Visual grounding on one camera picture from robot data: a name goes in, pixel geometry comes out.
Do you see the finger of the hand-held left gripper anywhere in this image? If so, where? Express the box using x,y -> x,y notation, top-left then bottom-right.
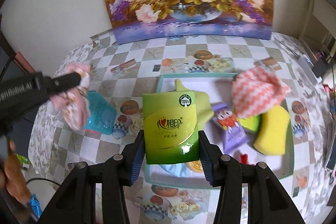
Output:
43,71 -> 82,101

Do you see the checkered printed tablecloth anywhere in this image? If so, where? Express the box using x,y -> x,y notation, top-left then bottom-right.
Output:
28,32 -> 336,224

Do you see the pink floral scrunchie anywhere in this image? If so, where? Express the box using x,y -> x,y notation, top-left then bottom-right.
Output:
51,63 -> 92,131

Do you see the green tissue pack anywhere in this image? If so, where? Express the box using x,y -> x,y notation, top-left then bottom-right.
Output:
142,91 -> 200,165

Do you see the white power strip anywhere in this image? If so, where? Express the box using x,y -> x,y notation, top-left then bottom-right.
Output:
298,54 -> 319,80

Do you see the teal plastic box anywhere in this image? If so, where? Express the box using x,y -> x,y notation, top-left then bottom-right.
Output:
83,91 -> 117,135

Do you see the pink white chevron cloth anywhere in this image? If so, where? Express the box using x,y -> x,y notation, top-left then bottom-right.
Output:
231,68 -> 291,119

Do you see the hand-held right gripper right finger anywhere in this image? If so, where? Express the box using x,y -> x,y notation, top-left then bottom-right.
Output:
198,131 -> 306,224

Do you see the gold foil packet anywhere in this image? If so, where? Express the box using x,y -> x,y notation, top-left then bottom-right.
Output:
185,160 -> 205,173

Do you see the yellow sponge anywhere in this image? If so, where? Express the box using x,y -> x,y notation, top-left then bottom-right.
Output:
253,105 -> 290,156

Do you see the person's left hand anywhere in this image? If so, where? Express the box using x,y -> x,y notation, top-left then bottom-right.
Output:
0,139 -> 30,203

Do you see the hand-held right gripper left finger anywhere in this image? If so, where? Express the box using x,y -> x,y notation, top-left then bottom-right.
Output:
38,131 -> 145,224

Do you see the teal rimmed white tray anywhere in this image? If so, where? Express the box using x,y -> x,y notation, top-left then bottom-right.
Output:
144,73 -> 294,189

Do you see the purple snack packet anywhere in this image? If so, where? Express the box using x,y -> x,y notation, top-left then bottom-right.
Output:
211,102 -> 249,155

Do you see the red and yellow toy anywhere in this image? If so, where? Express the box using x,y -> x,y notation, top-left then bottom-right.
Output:
238,153 -> 256,167

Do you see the black power adapter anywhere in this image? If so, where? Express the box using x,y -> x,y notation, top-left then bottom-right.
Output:
312,59 -> 328,77

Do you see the blue plastic wrapper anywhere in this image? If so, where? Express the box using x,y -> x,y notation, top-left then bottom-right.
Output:
29,194 -> 42,218

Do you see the light blue cloth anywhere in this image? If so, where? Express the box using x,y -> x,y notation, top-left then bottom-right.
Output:
160,162 -> 189,177

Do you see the white wooden furniture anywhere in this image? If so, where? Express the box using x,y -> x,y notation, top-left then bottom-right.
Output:
299,0 -> 336,56

